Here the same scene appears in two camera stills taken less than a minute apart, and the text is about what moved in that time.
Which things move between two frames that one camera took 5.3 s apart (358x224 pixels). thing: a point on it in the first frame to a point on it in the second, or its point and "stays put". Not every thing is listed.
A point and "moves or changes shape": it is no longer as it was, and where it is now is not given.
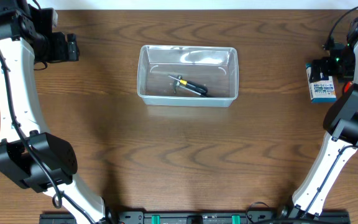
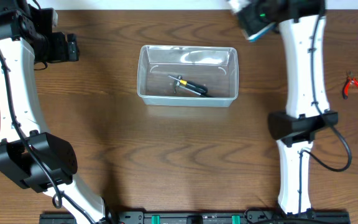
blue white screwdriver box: (321, 91) moves or changes shape
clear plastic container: (216, 68) stays put
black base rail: (207, 217) stays put
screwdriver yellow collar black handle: (196, 86) stays put
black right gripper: (319, 66) to (248, 23)
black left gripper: (71, 47) stays put
